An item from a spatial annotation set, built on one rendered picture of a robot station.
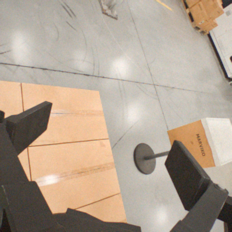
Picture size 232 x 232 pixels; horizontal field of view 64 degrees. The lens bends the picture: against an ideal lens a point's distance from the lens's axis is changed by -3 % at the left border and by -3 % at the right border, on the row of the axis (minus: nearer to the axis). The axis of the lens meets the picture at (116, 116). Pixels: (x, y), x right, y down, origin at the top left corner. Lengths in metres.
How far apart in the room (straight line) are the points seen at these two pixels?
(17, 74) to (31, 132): 1.81
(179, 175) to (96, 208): 1.17
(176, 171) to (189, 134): 1.63
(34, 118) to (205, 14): 6.82
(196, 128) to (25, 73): 1.64
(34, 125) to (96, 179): 1.19
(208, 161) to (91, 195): 0.99
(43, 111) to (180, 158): 0.13
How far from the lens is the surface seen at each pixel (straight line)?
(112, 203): 1.41
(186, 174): 0.17
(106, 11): 3.37
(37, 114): 0.17
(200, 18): 6.94
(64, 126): 1.28
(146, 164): 2.48
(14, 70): 1.99
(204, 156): 1.77
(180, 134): 1.85
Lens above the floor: 1.65
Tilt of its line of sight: 44 degrees down
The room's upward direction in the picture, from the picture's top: 63 degrees clockwise
